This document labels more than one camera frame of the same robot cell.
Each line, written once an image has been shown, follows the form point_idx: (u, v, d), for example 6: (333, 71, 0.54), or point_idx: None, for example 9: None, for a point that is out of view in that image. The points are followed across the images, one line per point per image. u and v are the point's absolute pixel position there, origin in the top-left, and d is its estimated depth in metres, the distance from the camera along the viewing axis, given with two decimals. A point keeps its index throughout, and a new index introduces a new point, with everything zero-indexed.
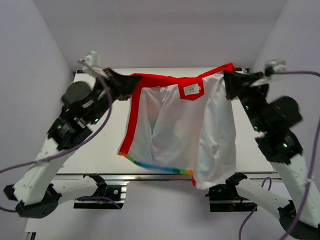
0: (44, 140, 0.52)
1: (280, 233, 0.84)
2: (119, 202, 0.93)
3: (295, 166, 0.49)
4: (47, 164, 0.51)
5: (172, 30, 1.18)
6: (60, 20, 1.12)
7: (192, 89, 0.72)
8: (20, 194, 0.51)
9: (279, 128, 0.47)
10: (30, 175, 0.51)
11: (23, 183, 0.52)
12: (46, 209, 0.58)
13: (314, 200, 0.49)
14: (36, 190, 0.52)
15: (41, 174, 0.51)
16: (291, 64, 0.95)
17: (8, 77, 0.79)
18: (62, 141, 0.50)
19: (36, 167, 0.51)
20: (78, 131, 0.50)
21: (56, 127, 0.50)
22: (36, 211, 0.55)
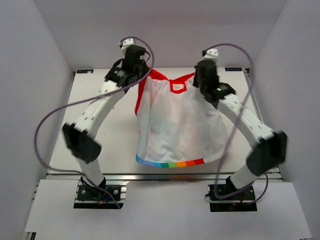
0: (103, 84, 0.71)
1: (280, 235, 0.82)
2: (120, 202, 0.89)
3: (229, 100, 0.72)
4: (107, 99, 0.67)
5: (173, 27, 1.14)
6: (59, 21, 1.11)
7: (178, 86, 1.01)
8: (82, 125, 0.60)
9: (211, 78, 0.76)
10: (91, 110, 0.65)
11: (85, 117, 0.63)
12: (91, 153, 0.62)
13: (248, 119, 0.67)
14: (95, 122, 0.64)
15: (101, 109, 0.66)
16: (301, 61, 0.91)
17: (13, 82, 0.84)
18: (119, 79, 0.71)
19: (98, 103, 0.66)
20: (128, 76, 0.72)
21: (113, 73, 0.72)
22: (91, 146, 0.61)
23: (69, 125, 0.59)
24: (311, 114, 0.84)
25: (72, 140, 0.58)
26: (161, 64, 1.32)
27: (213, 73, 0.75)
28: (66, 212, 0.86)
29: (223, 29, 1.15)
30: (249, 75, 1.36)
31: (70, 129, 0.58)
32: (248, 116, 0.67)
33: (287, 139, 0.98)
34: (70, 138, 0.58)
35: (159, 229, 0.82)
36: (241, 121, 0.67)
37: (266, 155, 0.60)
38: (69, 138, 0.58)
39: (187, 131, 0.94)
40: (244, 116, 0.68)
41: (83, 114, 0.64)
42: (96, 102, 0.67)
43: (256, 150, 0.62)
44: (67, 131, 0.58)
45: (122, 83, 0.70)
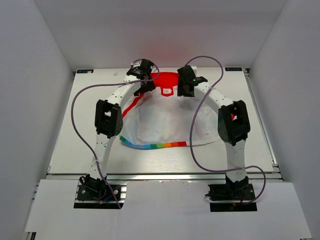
0: (126, 76, 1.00)
1: (280, 234, 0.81)
2: (120, 202, 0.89)
3: (214, 93, 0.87)
4: (130, 86, 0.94)
5: (174, 27, 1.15)
6: (59, 21, 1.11)
7: (167, 90, 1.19)
8: (113, 100, 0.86)
9: (189, 75, 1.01)
10: (119, 92, 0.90)
11: (115, 96, 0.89)
12: (118, 126, 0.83)
13: (215, 95, 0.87)
14: (123, 101, 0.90)
15: (127, 91, 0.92)
16: (300, 61, 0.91)
17: (13, 82, 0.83)
18: (138, 74, 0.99)
19: (124, 88, 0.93)
20: (143, 72, 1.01)
21: (133, 70, 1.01)
22: (119, 119, 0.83)
23: (103, 101, 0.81)
24: (311, 114, 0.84)
25: (102, 117, 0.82)
26: (161, 64, 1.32)
27: (189, 71, 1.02)
28: (66, 212, 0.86)
29: (223, 29, 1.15)
30: (249, 75, 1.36)
31: (103, 104, 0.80)
32: (215, 95, 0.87)
33: (287, 139, 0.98)
34: (102, 113, 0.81)
35: (159, 229, 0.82)
36: (209, 97, 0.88)
37: (228, 121, 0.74)
38: (102, 111, 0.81)
39: (174, 120, 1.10)
40: (213, 95, 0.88)
41: (112, 94, 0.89)
42: (123, 87, 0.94)
43: (221, 118, 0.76)
44: (101, 107, 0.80)
45: (140, 76, 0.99)
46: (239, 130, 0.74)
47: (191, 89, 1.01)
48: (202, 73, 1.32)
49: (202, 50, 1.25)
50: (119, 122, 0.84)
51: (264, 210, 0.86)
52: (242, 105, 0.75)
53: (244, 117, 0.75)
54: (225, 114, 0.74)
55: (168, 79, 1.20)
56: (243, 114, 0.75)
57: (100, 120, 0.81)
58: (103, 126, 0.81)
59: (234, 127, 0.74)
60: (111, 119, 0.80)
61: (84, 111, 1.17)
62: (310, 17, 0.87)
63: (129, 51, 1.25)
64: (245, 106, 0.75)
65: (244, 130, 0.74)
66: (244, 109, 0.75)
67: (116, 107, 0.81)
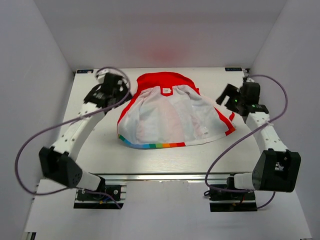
0: (82, 105, 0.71)
1: (280, 234, 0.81)
2: (120, 202, 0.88)
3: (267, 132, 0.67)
4: (87, 120, 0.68)
5: (174, 27, 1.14)
6: (59, 21, 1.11)
7: (167, 90, 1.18)
8: (62, 147, 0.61)
9: (248, 96, 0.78)
10: (71, 132, 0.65)
11: (64, 139, 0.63)
12: (73, 179, 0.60)
13: (267, 132, 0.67)
14: (76, 144, 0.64)
15: (82, 129, 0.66)
16: (301, 61, 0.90)
17: (13, 83, 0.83)
18: (98, 102, 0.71)
19: (78, 124, 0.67)
20: (106, 98, 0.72)
21: (93, 96, 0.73)
22: (73, 169, 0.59)
23: (46, 148, 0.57)
24: (312, 114, 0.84)
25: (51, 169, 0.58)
26: (161, 64, 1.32)
27: (255, 93, 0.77)
28: (66, 212, 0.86)
29: (223, 29, 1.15)
30: (249, 75, 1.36)
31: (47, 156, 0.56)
32: (269, 132, 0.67)
33: (287, 139, 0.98)
34: (49, 166, 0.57)
35: (159, 229, 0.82)
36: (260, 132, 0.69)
37: (270, 170, 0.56)
38: (50, 163, 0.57)
39: (174, 121, 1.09)
40: (264, 132, 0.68)
41: (62, 136, 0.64)
42: (76, 123, 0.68)
43: (260, 162, 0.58)
44: (45, 162, 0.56)
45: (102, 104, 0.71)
46: (278, 186, 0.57)
47: (243, 114, 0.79)
48: (202, 73, 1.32)
49: (202, 50, 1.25)
50: (74, 172, 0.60)
51: (264, 211, 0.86)
52: (296, 160, 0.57)
53: (291, 174, 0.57)
54: (270, 162, 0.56)
55: (167, 78, 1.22)
56: (292, 170, 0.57)
57: (47, 174, 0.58)
58: (54, 180, 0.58)
59: (272, 179, 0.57)
60: (61, 173, 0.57)
61: None
62: (310, 16, 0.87)
63: (129, 51, 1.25)
64: (298, 163, 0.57)
65: (284, 189, 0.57)
66: (296, 164, 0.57)
67: (64, 157, 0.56)
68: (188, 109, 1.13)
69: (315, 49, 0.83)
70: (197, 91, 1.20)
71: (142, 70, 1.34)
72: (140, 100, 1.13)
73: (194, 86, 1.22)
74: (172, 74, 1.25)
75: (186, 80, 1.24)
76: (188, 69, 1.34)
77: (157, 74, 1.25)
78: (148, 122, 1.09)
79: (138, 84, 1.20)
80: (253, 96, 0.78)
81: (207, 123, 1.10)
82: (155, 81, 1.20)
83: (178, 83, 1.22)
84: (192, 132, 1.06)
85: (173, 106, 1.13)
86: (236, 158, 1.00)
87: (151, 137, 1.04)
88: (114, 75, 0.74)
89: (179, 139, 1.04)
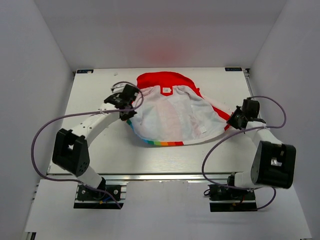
0: (103, 103, 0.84)
1: (281, 234, 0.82)
2: (120, 202, 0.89)
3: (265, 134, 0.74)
4: (106, 115, 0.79)
5: (173, 27, 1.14)
6: (59, 21, 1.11)
7: (166, 90, 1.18)
8: (79, 131, 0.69)
9: (249, 110, 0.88)
10: (90, 121, 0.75)
11: (82, 126, 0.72)
12: (80, 165, 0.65)
13: (264, 132, 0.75)
14: (92, 132, 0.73)
15: (99, 121, 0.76)
16: (301, 61, 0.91)
17: (13, 83, 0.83)
18: (116, 104, 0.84)
19: (97, 116, 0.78)
20: (122, 102, 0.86)
21: (112, 99, 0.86)
22: (83, 156, 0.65)
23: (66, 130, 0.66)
24: (311, 114, 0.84)
25: (63, 150, 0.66)
26: (162, 64, 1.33)
27: (254, 108, 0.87)
28: (66, 212, 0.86)
29: (223, 29, 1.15)
30: (249, 75, 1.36)
31: (65, 135, 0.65)
32: (267, 133, 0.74)
33: (287, 139, 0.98)
34: (63, 145, 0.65)
35: (160, 229, 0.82)
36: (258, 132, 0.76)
37: (266, 160, 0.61)
38: (65, 143, 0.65)
39: (173, 121, 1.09)
40: (263, 132, 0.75)
41: (81, 124, 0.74)
42: (95, 116, 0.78)
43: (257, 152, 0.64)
44: (62, 139, 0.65)
45: (118, 106, 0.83)
46: (275, 178, 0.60)
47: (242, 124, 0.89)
48: (202, 74, 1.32)
49: (202, 50, 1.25)
50: (84, 158, 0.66)
51: (264, 210, 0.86)
52: (292, 153, 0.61)
53: (288, 166, 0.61)
54: (267, 152, 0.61)
55: (167, 78, 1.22)
56: (288, 162, 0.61)
57: (59, 154, 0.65)
58: (63, 162, 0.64)
59: (269, 171, 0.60)
60: (72, 158, 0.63)
61: (84, 110, 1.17)
62: (310, 17, 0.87)
63: (129, 51, 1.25)
64: (293, 157, 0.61)
65: (282, 182, 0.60)
66: (291, 158, 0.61)
67: (81, 140, 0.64)
68: (186, 109, 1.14)
69: (315, 49, 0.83)
70: (197, 91, 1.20)
71: (142, 70, 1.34)
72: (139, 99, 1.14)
73: (194, 86, 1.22)
74: (173, 74, 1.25)
75: (186, 80, 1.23)
76: (188, 69, 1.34)
77: (157, 73, 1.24)
78: (147, 121, 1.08)
79: (138, 84, 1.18)
80: (252, 113, 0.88)
81: (207, 122, 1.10)
82: (155, 81, 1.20)
83: (178, 82, 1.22)
84: (190, 132, 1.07)
85: (171, 106, 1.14)
86: (235, 158, 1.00)
87: (150, 135, 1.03)
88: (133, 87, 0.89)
89: (177, 138, 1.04)
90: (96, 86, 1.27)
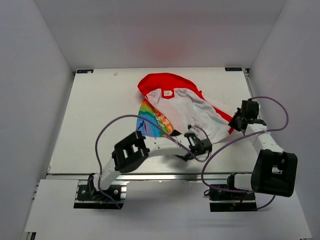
0: (181, 135, 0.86)
1: (280, 234, 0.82)
2: (120, 202, 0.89)
3: (264, 139, 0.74)
4: (176, 146, 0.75)
5: (174, 27, 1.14)
6: (59, 21, 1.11)
7: (168, 93, 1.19)
8: (147, 144, 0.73)
9: (249, 111, 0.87)
10: (163, 142, 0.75)
11: (154, 142, 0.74)
12: (127, 169, 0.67)
13: (264, 137, 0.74)
14: (156, 151, 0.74)
15: (168, 148, 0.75)
16: (301, 61, 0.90)
17: (12, 83, 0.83)
18: (191, 144, 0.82)
19: (170, 143, 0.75)
20: None
21: (193, 136, 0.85)
22: (136, 165, 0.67)
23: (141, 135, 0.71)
24: (311, 114, 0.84)
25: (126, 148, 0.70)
26: (162, 64, 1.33)
27: (254, 109, 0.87)
28: (66, 212, 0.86)
29: (223, 29, 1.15)
30: (249, 75, 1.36)
31: (135, 137, 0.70)
32: (267, 138, 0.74)
33: (287, 140, 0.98)
34: (128, 143, 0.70)
35: (160, 229, 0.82)
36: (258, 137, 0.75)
37: (266, 169, 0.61)
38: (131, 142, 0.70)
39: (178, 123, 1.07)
40: (264, 136, 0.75)
41: (155, 139, 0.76)
42: (170, 141, 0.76)
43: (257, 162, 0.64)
44: (134, 138, 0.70)
45: (191, 147, 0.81)
46: (276, 186, 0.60)
47: (241, 125, 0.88)
48: (202, 74, 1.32)
49: (202, 50, 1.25)
50: (133, 167, 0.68)
51: (264, 210, 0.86)
52: (292, 162, 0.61)
53: (289, 174, 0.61)
54: (267, 161, 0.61)
55: (167, 80, 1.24)
56: (289, 171, 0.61)
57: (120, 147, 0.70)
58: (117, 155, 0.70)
59: (270, 180, 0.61)
60: (129, 159, 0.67)
61: (84, 110, 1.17)
62: (310, 17, 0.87)
63: (129, 51, 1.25)
64: (294, 166, 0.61)
65: (282, 189, 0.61)
66: (292, 167, 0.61)
67: (144, 151, 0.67)
68: (190, 111, 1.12)
69: (315, 49, 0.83)
70: (199, 94, 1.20)
71: (142, 70, 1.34)
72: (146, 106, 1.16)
73: (196, 89, 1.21)
74: (173, 76, 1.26)
75: (187, 82, 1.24)
76: (188, 69, 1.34)
77: (157, 76, 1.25)
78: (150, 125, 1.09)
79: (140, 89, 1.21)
80: (252, 113, 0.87)
81: (210, 125, 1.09)
82: (156, 84, 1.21)
83: (180, 85, 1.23)
84: None
85: (174, 108, 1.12)
86: (236, 159, 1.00)
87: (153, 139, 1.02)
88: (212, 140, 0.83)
89: None
90: (96, 86, 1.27)
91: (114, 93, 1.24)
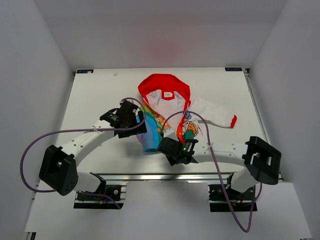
0: (97, 120, 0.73)
1: (281, 234, 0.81)
2: (120, 202, 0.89)
3: (226, 148, 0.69)
4: (100, 133, 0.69)
5: (173, 27, 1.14)
6: (59, 21, 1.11)
7: (168, 94, 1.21)
8: (68, 151, 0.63)
9: (174, 145, 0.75)
10: (82, 139, 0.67)
11: (73, 143, 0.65)
12: (67, 185, 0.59)
13: (220, 148, 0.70)
14: (83, 151, 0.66)
15: (91, 140, 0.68)
16: (301, 62, 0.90)
17: (13, 83, 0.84)
18: (112, 122, 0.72)
19: (90, 134, 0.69)
20: (120, 120, 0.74)
21: (108, 116, 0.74)
22: (72, 175, 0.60)
23: (53, 149, 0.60)
24: (311, 114, 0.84)
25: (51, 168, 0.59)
26: (162, 64, 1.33)
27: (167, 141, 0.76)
28: (66, 211, 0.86)
29: (222, 29, 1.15)
30: (249, 75, 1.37)
31: (53, 154, 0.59)
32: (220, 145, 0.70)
33: (288, 140, 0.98)
34: (51, 163, 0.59)
35: (159, 229, 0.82)
36: (218, 154, 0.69)
37: (262, 167, 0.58)
38: (53, 160, 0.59)
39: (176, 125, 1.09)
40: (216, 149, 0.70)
41: (72, 141, 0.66)
42: (88, 133, 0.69)
43: (252, 171, 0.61)
44: (50, 157, 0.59)
45: (114, 125, 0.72)
46: (276, 165, 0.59)
47: (188, 160, 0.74)
48: (202, 73, 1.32)
49: (202, 50, 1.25)
50: (71, 179, 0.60)
51: (264, 210, 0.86)
52: (259, 141, 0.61)
53: (267, 148, 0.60)
54: (257, 164, 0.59)
55: (167, 81, 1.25)
56: (266, 147, 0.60)
57: (46, 172, 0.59)
58: (48, 181, 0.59)
59: (271, 168, 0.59)
60: (58, 179, 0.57)
61: (84, 110, 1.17)
62: (310, 17, 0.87)
63: (129, 51, 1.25)
64: (260, 139, 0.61)
65: (277, 158, 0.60)
66: (263, 143, 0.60)
67: (68, 160, 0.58)
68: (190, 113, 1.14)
69: (315, 49, 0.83)
70: (188, 99, 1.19)
71: (142, 70, 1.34)
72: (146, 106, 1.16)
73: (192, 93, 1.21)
74: (174, 78, 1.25)
75: (188, 86, 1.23)
76: (188, 69, 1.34)
77: (159, 77, 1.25)
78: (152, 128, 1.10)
79: (140, 90, 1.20)
80: (174, 144, 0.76)
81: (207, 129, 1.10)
82: (156, 85, 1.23)
83: (179, 86, 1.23)
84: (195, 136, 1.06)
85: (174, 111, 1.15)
86: None
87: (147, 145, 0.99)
88: (131, 104, 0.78)
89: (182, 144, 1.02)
90: (96, 86, 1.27)
91: (114, 93, 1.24)
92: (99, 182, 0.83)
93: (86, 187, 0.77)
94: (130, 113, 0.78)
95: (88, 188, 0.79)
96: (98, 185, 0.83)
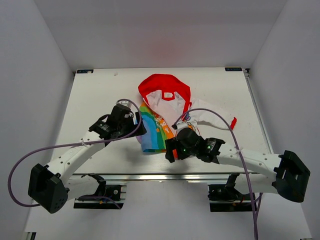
0: (87, 132, 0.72)
1: (281, 234, 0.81)
2: (120, 202, 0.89)
3: (256, 156, 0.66)
4: (88, 147, 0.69)
5: (173, 27, 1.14)
6: (59, 22, 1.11)
7: (168, 95, 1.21)
8: (55, 169, 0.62)
9: (197, 141, 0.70)
10: (69, 155, 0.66)
11: (60, 161, 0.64)
12: (56, 203, 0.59)
13: (250, 156, 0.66)
14: (70, 168, 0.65)
15: (79, 155, 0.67)
16: (301, 61, 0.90)
17: (13, 83, 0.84)
18: (102, 133, 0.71)
19: (78, 149, 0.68)
20: (110, 130, 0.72)
21: (98, 125, 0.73)
22: (60, 193, 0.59)
23: (40, 167, 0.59)
24: (311, 114, 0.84)
25: (39, 186, 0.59)
26: (162, 64, 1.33)
27: (194, 135, 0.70)
28: (66, 212, 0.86)
29: (223, 29, 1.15)
30: (249, 75, 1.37)
31: (40, 173, 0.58)
32: (250, 153, 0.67)
33: (288, 139, 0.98)
34: (38, 182, 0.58)
35: (159, 229, 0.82)
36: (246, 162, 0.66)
37: (292, 182, 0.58)
38: (41, 179, 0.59)
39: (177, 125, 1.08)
40: (246, 155, 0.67)
41: (59, 157, 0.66)
42: (76, 148, 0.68)
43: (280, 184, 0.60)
44: (36, 176, 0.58)
45: (103, 136, 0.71)
46: (303, 182, 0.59)
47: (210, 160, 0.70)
48: (202, 73, 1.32)
49: (202, 50, 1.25)
50: (60, 197, 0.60)
51: (264, 210, 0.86)
52: (293, 156, 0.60)
53: (299, 164, 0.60)
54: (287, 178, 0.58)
55: (167, 82, 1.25)
56: (298, 162, 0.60)
57: (33, 191, 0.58)
58: (37, 200, 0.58)
59: (299, 183, 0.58)
60: (46, 198, 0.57)
61: (84, 111, 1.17)
62: (310, 17, 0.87)
63: (129, 51, 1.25)
64: (295, 155, 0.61)
65: (306, 175, 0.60)
66: (296, 159, 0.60)
67: (55, 179, 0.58)
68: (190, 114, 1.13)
69: (315, 50, 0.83)
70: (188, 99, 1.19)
71: (142, 70, 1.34)
72: (146, 106, 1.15)
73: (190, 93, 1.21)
74: (174, 78, 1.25)
75: (188, 87, 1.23)
76: (188, 69, 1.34)
77: (159, 78, 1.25)
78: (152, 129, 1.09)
79: (140, 90, 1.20)
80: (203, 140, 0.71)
81: (207, 129, 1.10)
82: (156, 85, 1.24)
83: (179, 87, 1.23)
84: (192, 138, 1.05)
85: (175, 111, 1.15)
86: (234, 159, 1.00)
87: (148, 146, 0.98)
88: (120, 110, 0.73)
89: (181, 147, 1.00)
90: (96, 87, 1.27)
91: (114, 93, 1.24)
92: (97, 184, 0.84)
93: (84, 191, 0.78)
94: (121, 119, 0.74)
95: (86, 190, 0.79)
96: (96, 188, 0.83)
